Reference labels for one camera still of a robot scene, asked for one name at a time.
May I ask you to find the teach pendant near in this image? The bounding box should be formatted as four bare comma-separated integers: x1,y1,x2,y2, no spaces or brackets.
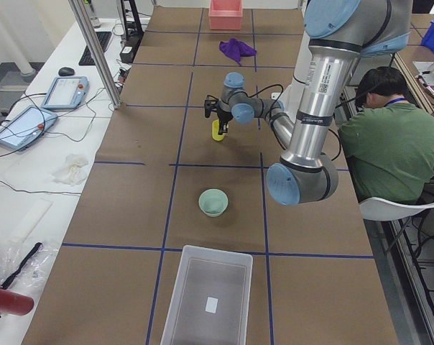
0,106,57,151

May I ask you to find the teach pendant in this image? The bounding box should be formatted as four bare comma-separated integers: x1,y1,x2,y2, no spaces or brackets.
0,106,57,151
41,76,88,111

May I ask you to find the teach pendant far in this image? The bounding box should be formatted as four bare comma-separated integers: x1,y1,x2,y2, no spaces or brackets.
41,76,88,111

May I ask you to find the crumpled white tissue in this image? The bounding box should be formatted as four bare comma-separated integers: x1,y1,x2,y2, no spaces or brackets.
52,154,88,186

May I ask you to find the black keyboard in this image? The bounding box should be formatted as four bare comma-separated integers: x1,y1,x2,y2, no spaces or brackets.
78,31,113,66

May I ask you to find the black strap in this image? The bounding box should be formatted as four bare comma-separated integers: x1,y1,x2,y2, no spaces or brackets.
1,241,43,290

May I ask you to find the person in green shirt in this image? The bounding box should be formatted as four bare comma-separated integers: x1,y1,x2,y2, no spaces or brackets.
338,66,434,204

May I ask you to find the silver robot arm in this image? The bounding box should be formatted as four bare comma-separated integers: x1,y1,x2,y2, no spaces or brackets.
205,1,412,205

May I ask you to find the white flat strip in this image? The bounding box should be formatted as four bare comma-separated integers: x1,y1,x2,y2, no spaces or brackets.
10,198,52,243

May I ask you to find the yellow plastic cup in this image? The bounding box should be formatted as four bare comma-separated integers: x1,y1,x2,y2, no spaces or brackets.
211,119,226,142

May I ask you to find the black computer mouse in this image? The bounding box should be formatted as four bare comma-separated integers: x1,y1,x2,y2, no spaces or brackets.
58,67,75,77

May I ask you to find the translucent plastic box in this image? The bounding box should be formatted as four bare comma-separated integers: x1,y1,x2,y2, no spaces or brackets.
161,245,253,344

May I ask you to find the white chair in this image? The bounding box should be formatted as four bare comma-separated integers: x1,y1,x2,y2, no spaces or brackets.
359,197,434,221

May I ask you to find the clear plastic bag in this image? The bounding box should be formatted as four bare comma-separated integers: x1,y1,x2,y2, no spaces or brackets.
0,241,59,291

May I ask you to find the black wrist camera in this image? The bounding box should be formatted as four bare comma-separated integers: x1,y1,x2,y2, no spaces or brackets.
203,95,219,119

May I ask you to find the green ceramic bowl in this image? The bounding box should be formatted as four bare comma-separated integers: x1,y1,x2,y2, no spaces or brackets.
198,188,228,217

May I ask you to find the black power adapter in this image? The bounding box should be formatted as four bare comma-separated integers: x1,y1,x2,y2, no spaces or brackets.
119,46,134,64

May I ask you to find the aluminium frame post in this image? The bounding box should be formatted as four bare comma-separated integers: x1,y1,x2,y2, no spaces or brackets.
68,0,121,109

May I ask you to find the red cylinder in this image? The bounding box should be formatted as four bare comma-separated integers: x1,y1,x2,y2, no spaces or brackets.
0,288,34,316

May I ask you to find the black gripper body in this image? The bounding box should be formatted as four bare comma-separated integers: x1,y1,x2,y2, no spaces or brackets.
217,108,231,124

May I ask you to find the pink plastic bin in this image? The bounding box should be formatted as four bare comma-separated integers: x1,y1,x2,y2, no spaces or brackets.
208,0,243,30

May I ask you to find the purple cloth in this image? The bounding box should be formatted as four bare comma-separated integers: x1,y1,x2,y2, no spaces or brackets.
218,38,257,65

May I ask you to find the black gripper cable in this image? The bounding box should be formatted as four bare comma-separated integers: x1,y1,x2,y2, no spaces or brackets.
246,84,286,109

